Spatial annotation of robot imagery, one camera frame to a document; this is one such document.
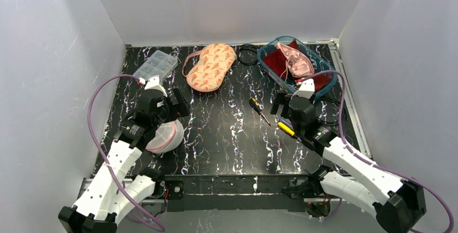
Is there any floral mesh laundry bag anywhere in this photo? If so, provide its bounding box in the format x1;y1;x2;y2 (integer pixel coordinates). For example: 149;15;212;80
181;43;237;92

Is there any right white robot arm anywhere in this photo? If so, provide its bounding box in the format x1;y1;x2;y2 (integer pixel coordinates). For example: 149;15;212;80
271;79;427;232

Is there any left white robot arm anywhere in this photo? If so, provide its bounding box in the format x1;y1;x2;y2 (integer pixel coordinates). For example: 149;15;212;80
58;75;190;232

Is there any white round mesh laundry bag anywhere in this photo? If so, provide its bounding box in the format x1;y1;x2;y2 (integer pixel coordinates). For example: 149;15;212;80
146;120;184;155

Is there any pink bra in basin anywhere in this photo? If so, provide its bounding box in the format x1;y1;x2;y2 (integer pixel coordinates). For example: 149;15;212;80
275;42;314;79

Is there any clear plastic compartment box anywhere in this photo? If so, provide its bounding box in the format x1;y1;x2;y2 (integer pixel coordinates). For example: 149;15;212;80
133;50;178;84

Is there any black yellow screwdriver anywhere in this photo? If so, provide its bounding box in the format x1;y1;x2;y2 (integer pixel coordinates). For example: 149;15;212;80
249;97;271;126

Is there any teal plastic basin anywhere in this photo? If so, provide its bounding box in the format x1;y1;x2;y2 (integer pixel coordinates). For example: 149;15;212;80
257;36;334;93

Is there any dark red cloth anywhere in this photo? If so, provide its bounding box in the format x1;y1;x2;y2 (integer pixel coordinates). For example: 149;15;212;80
257;36;334;93

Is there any yellow handled screwdriver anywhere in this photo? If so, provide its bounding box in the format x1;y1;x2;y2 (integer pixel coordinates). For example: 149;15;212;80
277;121;296;138

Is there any black cable coil right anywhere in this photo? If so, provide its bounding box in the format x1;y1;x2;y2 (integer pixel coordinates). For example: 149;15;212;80
314;96;348;128

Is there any black cable coil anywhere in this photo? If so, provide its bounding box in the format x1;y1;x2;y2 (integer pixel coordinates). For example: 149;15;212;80
314;96;348;128
237;44;260;66

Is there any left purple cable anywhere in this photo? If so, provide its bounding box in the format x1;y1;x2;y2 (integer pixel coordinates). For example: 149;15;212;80
86;74;167;233

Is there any black cable coil back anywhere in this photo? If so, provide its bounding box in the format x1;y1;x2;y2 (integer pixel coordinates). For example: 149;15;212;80
237;44;260;66

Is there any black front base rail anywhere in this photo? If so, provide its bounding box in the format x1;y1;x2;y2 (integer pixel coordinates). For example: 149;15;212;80
80;174;344;212

